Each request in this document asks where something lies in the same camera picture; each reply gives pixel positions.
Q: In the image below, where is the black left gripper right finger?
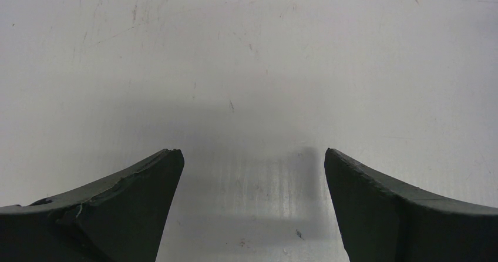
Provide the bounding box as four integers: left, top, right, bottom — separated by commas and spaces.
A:
324, 149, 497, 261

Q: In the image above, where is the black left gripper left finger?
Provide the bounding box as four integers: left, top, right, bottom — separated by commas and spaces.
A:
1, 149, 184, 261

